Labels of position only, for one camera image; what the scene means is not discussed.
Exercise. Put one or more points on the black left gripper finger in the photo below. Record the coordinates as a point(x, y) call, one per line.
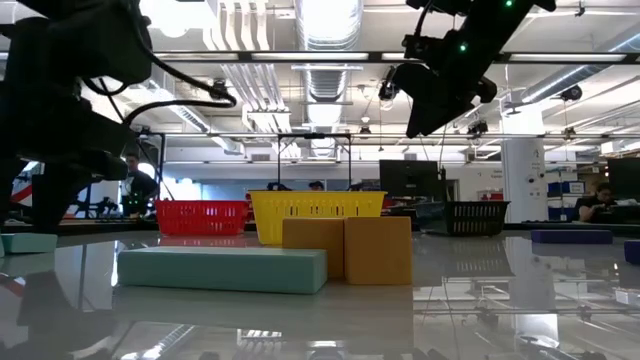
point(50, 200)
point(7, 190)

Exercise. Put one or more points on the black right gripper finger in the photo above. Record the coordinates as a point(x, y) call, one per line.
point(430, 112)

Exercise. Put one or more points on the orange foam block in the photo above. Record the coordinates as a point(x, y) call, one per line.
point(377, 250)
point(312, 235)

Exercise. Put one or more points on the long teal foam block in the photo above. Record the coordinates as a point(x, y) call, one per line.
point(220, 270)

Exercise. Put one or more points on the purple foam block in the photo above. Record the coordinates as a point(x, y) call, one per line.
point(633, 251)
point(570, 237)

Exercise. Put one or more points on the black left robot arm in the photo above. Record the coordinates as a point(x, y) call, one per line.
point(75, 40)

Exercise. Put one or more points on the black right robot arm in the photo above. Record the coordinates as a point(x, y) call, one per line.
point(500, 25)

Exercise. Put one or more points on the black computer monitor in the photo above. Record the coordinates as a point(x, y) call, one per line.
point(410, 180)

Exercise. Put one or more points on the black plastic basket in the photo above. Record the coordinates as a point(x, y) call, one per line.
point(475, 217)

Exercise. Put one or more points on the blue storage bins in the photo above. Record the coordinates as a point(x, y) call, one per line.
point(560, 188)

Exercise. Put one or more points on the red plastic basket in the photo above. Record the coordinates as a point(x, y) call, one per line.
point(200, 217)

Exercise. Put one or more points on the yellow plastic basket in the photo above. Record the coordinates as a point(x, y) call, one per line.
point(310, 205)

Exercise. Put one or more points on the dark background monitor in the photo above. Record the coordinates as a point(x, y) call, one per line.
point(625, 177)

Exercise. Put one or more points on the black overhead camera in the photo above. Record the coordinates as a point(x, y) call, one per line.
point(387, 90)

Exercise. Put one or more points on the black background rig frame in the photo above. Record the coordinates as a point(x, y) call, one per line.
point(162, 165)
point(314, 135)

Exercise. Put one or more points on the silver ceiling air duct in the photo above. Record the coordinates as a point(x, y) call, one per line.
point(327, 85)

